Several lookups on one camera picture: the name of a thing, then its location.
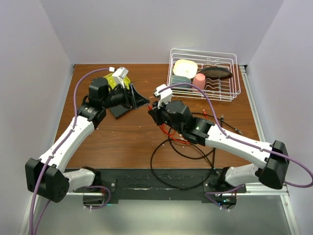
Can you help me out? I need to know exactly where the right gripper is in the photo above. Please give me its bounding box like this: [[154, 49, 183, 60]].
[[149, 97, 184, 134]]

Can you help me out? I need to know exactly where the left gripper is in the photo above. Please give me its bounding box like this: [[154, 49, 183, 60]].
[[102, 82, 150, 110]]

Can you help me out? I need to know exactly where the black network switch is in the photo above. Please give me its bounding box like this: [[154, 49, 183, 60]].
[[109, 105, 135, 119]]

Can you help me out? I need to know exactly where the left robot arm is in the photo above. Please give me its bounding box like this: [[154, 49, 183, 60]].
[[25, 77, 149, 203]]

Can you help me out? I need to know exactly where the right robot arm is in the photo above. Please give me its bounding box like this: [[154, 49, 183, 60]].
[[148, 100, 290, 192]]

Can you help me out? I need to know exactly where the yellow-green plate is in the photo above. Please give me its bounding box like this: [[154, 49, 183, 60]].
[[103, 72, 132, 91]]

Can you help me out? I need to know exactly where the grey-green cup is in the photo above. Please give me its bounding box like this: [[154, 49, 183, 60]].
[[171, 75, 191, 89]]

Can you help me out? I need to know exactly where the pink cup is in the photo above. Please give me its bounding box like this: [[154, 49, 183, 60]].
[[192, 73, 206, 90]]

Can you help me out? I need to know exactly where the cream square bowl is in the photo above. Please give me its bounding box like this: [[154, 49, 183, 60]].
[[173, 59, 198, 79]]

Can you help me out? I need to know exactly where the dark brown plate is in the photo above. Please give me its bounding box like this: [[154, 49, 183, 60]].
[[199, 67, 233, 80]]

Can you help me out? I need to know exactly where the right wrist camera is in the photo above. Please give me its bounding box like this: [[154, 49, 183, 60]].
[[153, 84, 173, 109]]

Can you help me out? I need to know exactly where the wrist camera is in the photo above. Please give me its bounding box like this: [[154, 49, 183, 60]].
[[112, 67, 129, 87], [153, 84, 173, 109]]

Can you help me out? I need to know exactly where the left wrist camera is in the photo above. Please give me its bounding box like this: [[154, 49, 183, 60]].
[[112, 67, 129, 87]]

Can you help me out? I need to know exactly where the black cable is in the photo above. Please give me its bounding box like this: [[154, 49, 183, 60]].
[[150, 112, 243, 190]]

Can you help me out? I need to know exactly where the white wire dish rack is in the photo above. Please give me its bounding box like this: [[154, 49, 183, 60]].
[[167, 48, 241, 101]]

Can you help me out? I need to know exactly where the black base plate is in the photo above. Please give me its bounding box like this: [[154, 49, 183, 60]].
[[78, 169, 237, 209]]

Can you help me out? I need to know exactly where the aluminium frame rail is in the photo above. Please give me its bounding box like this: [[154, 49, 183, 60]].
[[239, 66, 301, 235]]

